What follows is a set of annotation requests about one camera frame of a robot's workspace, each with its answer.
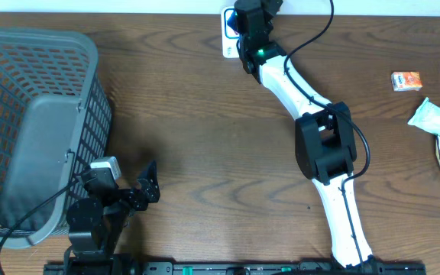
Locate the light blue wet wipes pack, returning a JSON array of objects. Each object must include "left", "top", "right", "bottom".
[{"left": 407, "top": 97, "right": 440, "bottom": 137}]

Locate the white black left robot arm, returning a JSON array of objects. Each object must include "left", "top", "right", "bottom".
[{"left": 63, "top": 157, "right": 160, "bottom": 275}]

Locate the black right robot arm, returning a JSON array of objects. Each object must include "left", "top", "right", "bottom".
[{"left": 227, "top": 0, "right": 373, "bottom": 270}]

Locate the white barcode scanner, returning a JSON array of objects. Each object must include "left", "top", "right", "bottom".
[{"left": 221, "top": 6, "right": 239, "bottom": 59}]

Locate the orange white small box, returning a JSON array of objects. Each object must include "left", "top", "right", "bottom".
[{"left": 391, "top": 72, "right": 423, "bottom": 92}]

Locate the grey plastic shopping basket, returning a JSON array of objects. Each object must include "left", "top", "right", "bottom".
[{"left": 0, "top": 27, "right": 112, "bottom": 249}]

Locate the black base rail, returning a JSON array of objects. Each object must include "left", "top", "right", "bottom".
[{"left": 43, "top": 260, "right": 428, "bottom": 275}]

